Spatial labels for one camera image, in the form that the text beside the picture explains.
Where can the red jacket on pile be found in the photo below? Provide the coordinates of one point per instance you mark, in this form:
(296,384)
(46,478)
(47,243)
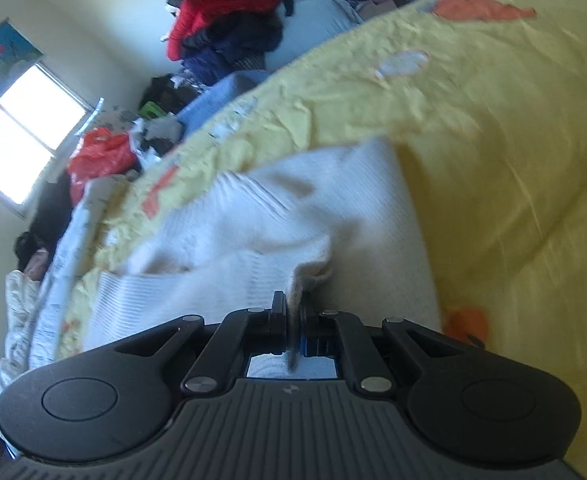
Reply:
(195,15)

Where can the yellow carrot print bedsheet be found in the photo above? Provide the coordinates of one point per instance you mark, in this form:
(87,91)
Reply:
(489,120)

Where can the bright window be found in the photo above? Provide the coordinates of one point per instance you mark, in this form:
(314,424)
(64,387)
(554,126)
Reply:
(38,115)

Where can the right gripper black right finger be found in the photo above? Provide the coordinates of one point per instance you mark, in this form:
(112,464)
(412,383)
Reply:
(342,336)

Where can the black clothes by window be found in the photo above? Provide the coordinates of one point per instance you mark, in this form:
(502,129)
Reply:
(53,214)

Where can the grey white pillow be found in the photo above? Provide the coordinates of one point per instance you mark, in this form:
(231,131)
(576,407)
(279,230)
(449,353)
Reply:
(311,23)

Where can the white knit garment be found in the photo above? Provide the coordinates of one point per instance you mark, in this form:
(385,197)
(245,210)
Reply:
(336,222)

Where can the orange plastic bag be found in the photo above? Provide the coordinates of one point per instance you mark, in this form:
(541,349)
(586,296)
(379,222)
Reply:
(101,154)

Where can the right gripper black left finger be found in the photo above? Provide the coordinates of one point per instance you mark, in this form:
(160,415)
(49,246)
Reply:
(224,351)

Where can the white printed duvet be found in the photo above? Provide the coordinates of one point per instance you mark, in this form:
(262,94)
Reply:
(36,310)

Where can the dark clothes pile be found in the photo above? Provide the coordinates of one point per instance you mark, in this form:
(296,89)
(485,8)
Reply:
(232,42)

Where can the blue folded blanket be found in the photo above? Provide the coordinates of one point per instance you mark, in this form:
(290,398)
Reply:
(195,114)

